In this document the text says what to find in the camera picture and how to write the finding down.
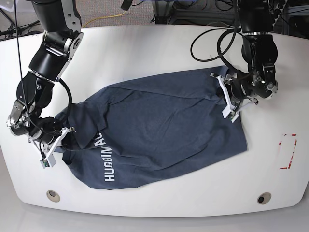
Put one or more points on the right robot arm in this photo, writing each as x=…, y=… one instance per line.
x=62, y=35

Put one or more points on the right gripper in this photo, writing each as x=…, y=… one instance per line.
x=46, y=146

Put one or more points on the red tape rectangle marking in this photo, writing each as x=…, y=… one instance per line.
x=287, y=146

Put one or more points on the right table cable grommet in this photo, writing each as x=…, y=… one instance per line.
x=264, y=198

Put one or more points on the blue T-shirt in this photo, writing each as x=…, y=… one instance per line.
x=150, y=129

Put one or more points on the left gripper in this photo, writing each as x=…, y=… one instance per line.
x=235, y=91

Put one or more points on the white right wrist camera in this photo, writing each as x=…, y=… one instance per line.
x=48, y=162

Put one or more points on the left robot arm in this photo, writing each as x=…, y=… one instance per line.
x=254, y=24

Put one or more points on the table cable grommet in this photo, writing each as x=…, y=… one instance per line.
x=264, y=198
x=53, y=196

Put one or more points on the left table cable grommet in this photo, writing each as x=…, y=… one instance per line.
x=53, y=196

